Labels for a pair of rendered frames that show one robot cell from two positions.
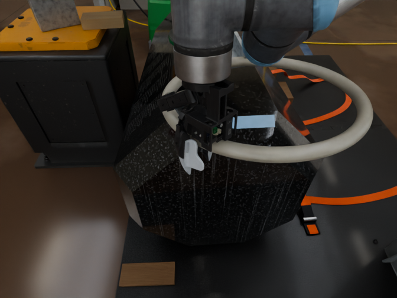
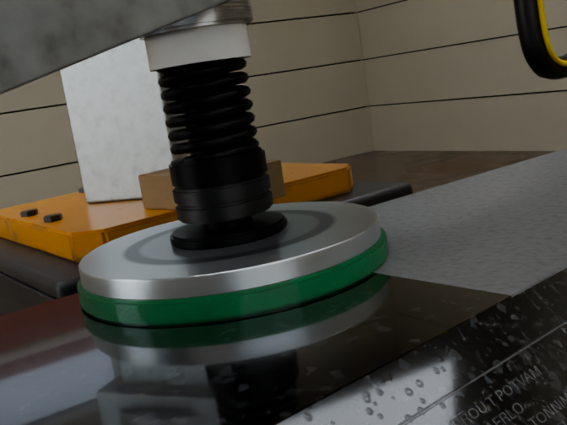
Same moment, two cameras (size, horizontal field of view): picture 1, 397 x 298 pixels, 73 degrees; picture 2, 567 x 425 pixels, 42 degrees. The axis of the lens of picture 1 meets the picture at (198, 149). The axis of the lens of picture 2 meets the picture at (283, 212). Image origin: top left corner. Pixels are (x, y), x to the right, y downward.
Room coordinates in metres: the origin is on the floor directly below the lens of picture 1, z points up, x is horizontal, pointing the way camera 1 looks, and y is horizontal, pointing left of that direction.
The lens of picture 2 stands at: (0.95, -0.43, 0.94)
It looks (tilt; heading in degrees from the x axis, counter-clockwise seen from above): 10 degrees down; 58
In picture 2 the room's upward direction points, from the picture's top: 9 degrees counter-clockwise
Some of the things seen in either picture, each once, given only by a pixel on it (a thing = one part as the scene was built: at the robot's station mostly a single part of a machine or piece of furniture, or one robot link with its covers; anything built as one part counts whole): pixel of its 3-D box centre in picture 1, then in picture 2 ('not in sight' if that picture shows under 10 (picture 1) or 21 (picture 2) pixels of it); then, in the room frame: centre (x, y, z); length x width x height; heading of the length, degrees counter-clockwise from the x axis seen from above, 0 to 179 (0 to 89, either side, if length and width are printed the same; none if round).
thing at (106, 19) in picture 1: (103, 20); (209, 185); (1.41, 0.48, 0.81); 0.20 x 0.10 x 0.05; 100
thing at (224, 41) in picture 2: not in sight; (196, 38); (1.19, 0.02, 0.97); 0.07 x 0.07 x 0.04
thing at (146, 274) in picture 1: (147, 274); not in sight; (0.45, 0.23, 0.02); 0.25 x 0.10 x 0.01; 92
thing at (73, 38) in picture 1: (59, 25); (165, 197); (1.45, 0.73, 0.76); 0.49 x 0.49 x 0.05; 2
